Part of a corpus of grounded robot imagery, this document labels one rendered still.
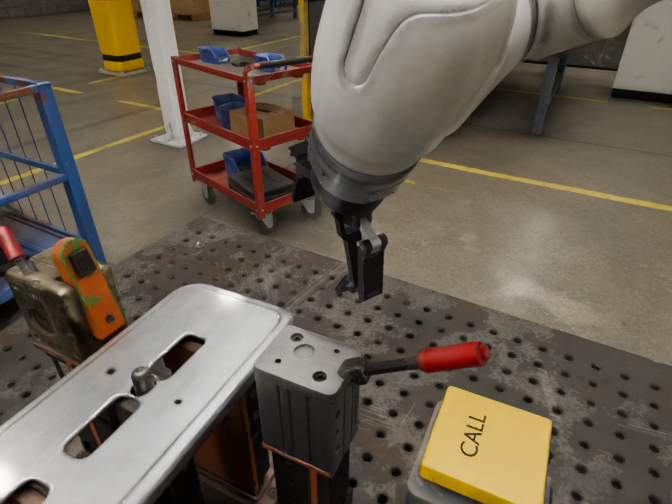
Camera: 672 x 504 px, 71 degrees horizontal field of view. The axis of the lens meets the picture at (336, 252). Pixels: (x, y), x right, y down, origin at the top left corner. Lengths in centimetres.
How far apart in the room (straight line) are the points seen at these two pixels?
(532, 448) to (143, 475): 33
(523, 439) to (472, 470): 4
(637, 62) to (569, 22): 608
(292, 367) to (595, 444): 62
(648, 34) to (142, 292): 590
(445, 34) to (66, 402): 48
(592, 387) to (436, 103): 82
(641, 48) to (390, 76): 619
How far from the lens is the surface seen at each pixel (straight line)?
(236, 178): 286
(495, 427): 29
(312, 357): 46
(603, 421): 98
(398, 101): 27
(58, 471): 51
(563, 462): 89
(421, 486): 29
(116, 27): 734
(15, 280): 68
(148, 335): 61
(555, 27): 37
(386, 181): 36
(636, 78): 647
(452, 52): 25
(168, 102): 434
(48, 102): 234
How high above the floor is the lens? 138
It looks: 32 degrees down
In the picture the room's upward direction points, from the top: straight up
